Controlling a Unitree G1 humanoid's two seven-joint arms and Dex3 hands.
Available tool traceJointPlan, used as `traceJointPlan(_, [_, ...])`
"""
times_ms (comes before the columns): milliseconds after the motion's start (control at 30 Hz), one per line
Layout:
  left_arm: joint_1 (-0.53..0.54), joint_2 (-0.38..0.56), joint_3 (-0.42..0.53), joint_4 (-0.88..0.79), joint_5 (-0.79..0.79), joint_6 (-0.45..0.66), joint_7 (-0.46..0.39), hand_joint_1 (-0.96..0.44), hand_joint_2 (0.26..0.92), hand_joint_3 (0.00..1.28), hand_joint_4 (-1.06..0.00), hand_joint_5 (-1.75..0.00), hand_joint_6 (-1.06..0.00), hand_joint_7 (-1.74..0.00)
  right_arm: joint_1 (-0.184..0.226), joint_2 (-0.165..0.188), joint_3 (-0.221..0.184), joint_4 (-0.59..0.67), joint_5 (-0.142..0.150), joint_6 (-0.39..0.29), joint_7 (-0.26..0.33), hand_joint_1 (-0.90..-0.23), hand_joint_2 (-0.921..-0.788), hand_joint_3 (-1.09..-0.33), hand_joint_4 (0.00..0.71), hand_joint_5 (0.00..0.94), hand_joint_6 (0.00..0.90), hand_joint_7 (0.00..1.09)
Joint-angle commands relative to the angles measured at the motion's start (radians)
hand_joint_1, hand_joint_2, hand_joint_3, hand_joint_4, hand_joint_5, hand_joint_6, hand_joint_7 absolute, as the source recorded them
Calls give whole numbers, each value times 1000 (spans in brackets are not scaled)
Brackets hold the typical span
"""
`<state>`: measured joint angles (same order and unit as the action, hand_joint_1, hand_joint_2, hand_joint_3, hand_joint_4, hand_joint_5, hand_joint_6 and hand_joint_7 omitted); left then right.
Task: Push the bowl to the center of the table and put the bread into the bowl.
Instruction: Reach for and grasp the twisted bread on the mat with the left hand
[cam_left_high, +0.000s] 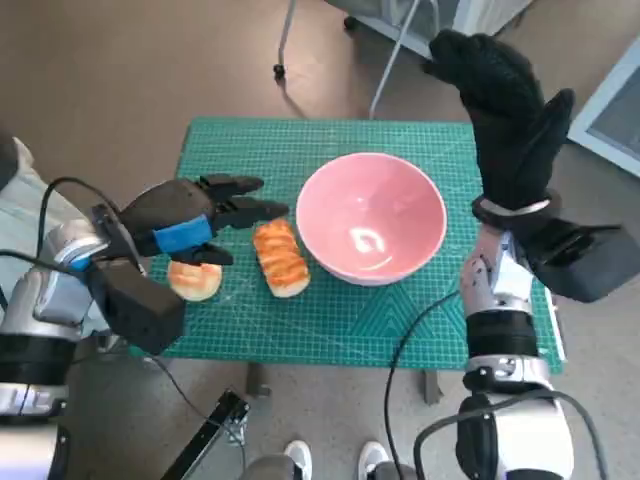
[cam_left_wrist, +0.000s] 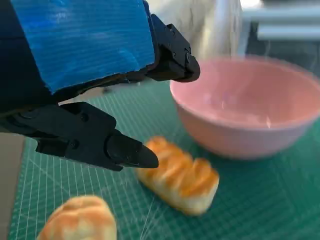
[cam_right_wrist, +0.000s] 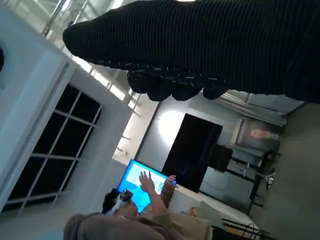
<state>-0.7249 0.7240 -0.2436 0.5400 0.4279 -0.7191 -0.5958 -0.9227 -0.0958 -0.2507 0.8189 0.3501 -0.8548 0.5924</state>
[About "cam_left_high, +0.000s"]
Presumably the black gloved robot right hand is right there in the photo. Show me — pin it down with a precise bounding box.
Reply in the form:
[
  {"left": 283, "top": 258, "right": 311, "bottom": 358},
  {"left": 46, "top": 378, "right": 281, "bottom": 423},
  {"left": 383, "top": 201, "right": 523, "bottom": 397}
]
[{"left": 423, "top": 28, "right": 576, "bottom": 214}]

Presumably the bare black robot left hand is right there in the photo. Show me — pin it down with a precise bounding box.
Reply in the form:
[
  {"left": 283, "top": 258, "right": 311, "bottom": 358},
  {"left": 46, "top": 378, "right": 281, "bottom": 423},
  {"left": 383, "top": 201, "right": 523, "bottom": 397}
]
[{"left": 119, "top": 173, "right": 291, "bottom": 267}]

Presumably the round pale toy bread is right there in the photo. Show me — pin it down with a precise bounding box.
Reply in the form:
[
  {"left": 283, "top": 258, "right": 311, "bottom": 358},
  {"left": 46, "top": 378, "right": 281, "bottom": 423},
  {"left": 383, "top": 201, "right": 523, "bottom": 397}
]
[{"left": 167, "top": 259, "right": 223, "bottom": 303}]

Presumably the long orange striped toy bread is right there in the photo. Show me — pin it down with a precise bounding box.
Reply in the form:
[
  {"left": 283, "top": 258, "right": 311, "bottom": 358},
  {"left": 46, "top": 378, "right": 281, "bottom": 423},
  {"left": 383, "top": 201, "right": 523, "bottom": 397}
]
[{"left": 252, "top": 218, "right": 311, "bottom": 300}]

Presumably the pink bowl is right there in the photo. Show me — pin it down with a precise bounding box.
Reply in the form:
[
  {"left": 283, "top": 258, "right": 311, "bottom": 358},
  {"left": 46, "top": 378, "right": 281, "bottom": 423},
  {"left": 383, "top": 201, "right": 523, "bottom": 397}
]
[{"left": 295, "top": 153, "right": 448, "bottom": 287}]

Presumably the white appliance cabinet on casters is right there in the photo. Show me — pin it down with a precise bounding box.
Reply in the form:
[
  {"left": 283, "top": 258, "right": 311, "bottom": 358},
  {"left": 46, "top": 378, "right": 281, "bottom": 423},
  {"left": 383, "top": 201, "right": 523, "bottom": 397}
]
[{"left": 344, "top": 0, "right": 506, "bottom": 64}]

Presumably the white framed vent panel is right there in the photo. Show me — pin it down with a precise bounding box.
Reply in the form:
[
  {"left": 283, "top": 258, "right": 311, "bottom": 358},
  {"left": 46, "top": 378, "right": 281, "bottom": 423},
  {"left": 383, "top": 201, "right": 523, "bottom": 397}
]
[{"left": 567, "top": 49, "right": 640, "bottom": 179}]

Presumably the slanted grey metal tube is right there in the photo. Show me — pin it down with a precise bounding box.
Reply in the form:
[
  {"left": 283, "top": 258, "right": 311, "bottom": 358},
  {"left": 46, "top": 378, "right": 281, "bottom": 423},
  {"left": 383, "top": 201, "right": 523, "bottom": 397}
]
[{"left": 369, "top": 0, "right": 424, "bottom": 120}]

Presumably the brown table leg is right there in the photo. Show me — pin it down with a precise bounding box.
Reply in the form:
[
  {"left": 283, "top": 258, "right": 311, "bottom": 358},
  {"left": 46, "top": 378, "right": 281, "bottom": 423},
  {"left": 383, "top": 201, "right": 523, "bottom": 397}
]
[
  {"left": 247, "top": 363, "right": 274, "bottom": 399},
  {"left": 422, "top": 368, "right": 444, "bottom": 405}
]

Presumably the green cutting mat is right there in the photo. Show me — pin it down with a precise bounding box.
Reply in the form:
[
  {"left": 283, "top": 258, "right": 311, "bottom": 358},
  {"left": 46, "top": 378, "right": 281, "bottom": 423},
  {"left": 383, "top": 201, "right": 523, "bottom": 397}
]
[{"left": 162, "top": 117, "right": 565, "bottom": 374}]

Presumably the grey metal leg with caster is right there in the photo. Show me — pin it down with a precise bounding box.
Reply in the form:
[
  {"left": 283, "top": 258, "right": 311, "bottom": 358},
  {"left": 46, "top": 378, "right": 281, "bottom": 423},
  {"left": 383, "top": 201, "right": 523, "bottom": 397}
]
[{"left": 272, "top": 0, "right": 297, "bottom": 79}]

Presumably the black stand bar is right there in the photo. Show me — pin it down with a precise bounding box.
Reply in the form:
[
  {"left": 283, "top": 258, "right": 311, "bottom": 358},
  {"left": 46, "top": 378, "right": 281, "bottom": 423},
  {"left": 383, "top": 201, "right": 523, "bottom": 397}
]
[{"left": 162, "top": 388, "right": 251, "bottom": 480}]

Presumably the grey robot left leg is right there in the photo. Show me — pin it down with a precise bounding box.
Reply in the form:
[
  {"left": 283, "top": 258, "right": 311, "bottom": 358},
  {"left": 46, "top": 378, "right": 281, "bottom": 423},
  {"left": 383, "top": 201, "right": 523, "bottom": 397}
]
[{"left": 244, "top": 455, "right": 296, "bottom": 480}]

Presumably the white robot left foot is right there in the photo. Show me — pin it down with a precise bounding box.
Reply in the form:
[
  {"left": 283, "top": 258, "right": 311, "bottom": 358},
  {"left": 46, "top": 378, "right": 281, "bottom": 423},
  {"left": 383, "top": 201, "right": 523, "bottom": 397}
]
[{"left": 283, "top": 440, "right": 314, "bottom": 480}]

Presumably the white robot foot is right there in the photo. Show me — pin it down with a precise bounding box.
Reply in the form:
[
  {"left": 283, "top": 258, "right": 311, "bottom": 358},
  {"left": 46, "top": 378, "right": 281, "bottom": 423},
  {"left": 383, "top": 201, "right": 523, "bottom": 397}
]
[
  {"left": 358, "top": 441, "right": 390, "bottom": 480},
  {"left": 283, "top": 440, "right": 314, "bottom": 480}
]

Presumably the white robot right foot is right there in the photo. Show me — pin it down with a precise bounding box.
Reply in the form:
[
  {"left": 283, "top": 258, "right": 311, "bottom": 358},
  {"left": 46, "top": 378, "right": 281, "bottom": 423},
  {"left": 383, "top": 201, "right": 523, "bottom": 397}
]
[{"left": 358, "top": 441, "right": 390, "bottom": 480}]

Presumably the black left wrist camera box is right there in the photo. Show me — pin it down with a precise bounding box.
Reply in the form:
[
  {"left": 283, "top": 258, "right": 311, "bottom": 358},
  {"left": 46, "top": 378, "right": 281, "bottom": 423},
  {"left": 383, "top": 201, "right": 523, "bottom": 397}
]
[{"left": 91, "top": 203, "right": 186, "bottom": 357}]

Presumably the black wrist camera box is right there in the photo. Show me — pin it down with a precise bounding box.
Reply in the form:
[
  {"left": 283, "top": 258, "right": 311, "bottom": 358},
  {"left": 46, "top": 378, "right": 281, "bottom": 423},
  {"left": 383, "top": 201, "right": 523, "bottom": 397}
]
[
  {"left": 514, "top": 209, "right": 626, "bottom": 304},
  {"left": 91, "top": 203, "right": 186, "bottom": 357}
]

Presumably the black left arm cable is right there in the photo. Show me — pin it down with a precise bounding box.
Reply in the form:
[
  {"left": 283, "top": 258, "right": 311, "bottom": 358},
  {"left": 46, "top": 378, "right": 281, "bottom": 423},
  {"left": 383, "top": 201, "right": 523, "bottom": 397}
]
[
  {"left": 0, "top": 251, "right": 74, "bottom": 274},
  {"left": 40, "top": 176, "right": 125, "bottom": 229}
]

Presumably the thin black floor cable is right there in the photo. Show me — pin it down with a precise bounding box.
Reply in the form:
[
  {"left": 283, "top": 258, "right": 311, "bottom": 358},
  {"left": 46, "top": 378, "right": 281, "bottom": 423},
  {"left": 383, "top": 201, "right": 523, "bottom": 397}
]
[{"left": 142, "top": 354, "right": 249, "bottom": 476}]

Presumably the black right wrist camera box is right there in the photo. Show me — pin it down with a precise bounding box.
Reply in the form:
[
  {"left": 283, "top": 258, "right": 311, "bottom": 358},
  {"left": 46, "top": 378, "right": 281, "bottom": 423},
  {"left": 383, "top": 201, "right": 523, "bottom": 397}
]
[{"left": 514, "top": 209, "right": 626, "bottom": 304}]

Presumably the long thin black cable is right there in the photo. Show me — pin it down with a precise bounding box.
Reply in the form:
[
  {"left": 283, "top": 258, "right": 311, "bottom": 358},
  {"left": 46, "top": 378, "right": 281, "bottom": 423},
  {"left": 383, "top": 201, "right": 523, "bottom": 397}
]
[{"left": 383, "top": 291, "right": 462, "bottom": 471}]

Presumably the black looped right arm cable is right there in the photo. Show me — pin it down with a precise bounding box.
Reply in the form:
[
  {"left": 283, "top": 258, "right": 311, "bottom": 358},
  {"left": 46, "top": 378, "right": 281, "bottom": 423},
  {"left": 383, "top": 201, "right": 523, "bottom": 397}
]
[{"left": 413, "top": 389, "right": 609, "bottom": 480}]

